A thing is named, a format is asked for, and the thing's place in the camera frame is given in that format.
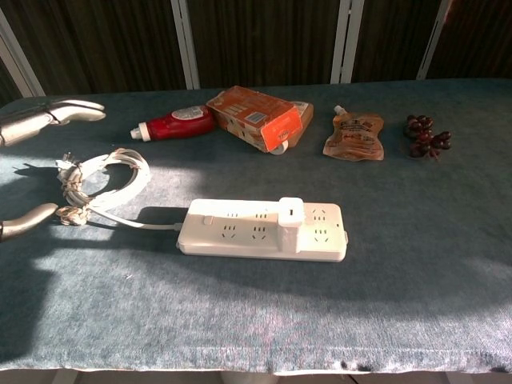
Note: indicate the brown spouted sauce pouch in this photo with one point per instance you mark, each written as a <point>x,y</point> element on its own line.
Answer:
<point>354,136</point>

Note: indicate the dark red grape bunch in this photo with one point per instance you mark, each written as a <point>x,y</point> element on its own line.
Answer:
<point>424,138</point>

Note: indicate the blue table cloth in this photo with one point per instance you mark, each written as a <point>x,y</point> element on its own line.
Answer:
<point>256,312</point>

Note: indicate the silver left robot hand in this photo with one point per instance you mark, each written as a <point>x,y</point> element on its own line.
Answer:
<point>32,122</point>

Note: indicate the red ketchup bottle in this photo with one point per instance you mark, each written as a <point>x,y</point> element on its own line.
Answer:
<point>180,124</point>

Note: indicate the white power strip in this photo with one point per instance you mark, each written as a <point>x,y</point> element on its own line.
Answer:
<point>240,236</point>

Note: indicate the white frame post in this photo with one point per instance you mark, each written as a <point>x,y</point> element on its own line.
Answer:
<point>346,40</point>
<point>186,44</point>
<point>16,52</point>
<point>434,40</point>

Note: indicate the brown twine tie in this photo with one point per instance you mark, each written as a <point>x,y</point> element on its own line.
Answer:
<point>74,216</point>

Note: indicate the white plug adapter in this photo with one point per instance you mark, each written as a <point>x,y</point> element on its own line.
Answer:
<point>291,218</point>

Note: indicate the orange carton box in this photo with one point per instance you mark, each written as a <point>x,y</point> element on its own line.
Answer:
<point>248,112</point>

